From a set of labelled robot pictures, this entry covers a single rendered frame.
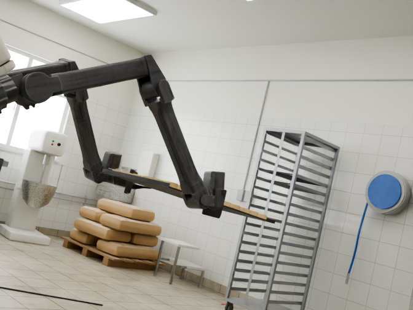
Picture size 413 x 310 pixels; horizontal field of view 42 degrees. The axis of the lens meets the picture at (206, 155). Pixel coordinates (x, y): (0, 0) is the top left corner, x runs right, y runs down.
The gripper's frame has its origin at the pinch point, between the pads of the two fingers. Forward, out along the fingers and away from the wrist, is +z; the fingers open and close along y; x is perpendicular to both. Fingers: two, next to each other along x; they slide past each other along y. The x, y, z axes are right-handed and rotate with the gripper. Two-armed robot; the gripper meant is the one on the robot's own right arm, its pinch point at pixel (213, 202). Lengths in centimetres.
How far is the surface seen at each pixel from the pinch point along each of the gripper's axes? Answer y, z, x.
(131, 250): -68, 454, 73
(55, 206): -48, 577, 207
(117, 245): -65, 441, 90
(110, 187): -1, 567, 137
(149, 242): -55, 488, 58
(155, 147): 70, 569, 92
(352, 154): 91, 338, -126
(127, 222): -37, 444, 85
